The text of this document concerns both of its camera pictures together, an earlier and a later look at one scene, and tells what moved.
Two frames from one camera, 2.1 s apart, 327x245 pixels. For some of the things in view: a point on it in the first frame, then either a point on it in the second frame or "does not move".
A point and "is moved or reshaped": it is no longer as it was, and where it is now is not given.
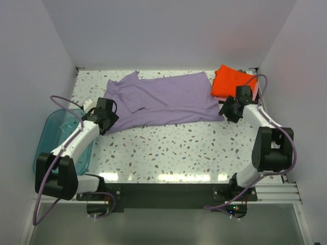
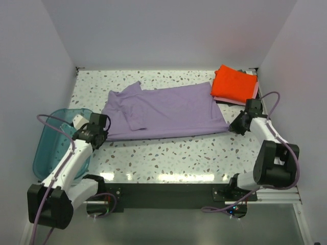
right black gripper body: (228, 109) → (237, 125)
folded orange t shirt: (227, 79) does not move
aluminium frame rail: (268, 193) does not move
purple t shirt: (181, 98) is moved or reshaped
